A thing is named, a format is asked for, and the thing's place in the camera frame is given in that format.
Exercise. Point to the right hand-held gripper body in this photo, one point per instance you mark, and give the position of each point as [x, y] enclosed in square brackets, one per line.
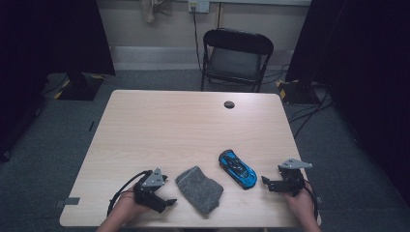
[293, 180]

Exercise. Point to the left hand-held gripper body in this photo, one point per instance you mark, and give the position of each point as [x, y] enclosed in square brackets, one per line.
[146, 193]

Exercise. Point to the blue toy car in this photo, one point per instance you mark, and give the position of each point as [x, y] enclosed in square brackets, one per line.
[238, 169]

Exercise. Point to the grey towel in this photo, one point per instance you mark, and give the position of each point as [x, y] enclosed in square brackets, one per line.
[199, 191]

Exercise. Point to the person's left hand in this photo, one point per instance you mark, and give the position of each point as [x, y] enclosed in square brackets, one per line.
[129, 208]

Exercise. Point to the person's right hand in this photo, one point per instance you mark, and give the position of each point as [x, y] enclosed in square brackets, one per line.
[301, 206]

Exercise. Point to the black stand base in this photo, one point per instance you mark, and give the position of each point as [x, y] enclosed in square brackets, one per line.
[296, 93]
[80, 90]

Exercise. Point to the black curtain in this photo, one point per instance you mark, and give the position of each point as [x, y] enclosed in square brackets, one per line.
[48, 32]
[370, 64]

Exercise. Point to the black folding chair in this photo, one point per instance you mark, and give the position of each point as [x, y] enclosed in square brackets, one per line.
[237, 42]

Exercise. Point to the beige hanging cloth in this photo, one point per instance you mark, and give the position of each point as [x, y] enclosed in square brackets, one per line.
[151, 11]

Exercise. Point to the white wall socket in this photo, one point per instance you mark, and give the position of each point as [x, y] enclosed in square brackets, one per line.
[203, 6]

